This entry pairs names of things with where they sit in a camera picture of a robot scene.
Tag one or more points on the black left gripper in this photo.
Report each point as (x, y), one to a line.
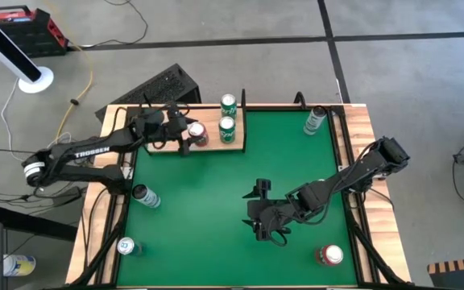
(174, 125)

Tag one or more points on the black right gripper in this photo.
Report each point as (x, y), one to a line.
(272, 211)

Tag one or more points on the red Fanta can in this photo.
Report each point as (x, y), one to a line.
(329, 255)
(199, 135)

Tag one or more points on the green Sprite can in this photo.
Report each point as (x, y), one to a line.
(228, 106)
(226, 131)

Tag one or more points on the white Celsius can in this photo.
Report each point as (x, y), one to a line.
(313, 122)
(148, 197)

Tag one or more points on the blue silver Red Bull can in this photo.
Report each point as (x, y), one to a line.
(126, 245)

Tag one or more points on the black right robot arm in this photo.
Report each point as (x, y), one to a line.
(361, 169)

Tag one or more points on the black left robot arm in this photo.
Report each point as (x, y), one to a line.
(91, 151)

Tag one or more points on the black perforated box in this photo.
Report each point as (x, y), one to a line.
(159, 86)

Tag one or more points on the green table mat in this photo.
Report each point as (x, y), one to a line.
(200, 225)

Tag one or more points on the white black round-base stand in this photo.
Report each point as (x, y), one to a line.
(34, 82)

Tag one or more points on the black table base beam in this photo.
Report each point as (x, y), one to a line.
(30, 221)

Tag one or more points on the red black toolbox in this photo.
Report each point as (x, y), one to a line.
(26, 32)

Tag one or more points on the black box orange striped edge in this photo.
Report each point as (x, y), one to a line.
(461, 278)

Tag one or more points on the white yellow canister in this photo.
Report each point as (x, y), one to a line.
(19, 266)

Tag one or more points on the wooden shelf black metal frame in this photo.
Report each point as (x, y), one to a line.
(212, 146)

